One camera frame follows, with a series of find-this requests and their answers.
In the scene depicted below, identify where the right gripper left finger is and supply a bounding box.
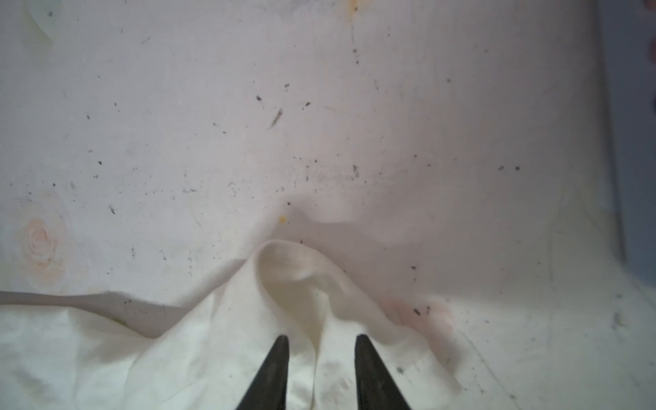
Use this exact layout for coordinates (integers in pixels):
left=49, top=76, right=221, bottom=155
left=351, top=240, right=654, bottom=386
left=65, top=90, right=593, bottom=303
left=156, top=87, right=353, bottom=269
left=237, top=335, right=290, bottom=410

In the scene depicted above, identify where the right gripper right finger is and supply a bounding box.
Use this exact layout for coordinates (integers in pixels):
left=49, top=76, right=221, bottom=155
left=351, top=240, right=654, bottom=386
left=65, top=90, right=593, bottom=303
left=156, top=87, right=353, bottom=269
left=355, top=334, right=410, bottom=410

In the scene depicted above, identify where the white printed t-shirt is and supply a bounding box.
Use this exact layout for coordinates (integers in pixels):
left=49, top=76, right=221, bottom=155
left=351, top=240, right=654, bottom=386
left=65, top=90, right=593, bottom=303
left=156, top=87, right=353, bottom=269
left=1, top=241, right=461, bottom=409

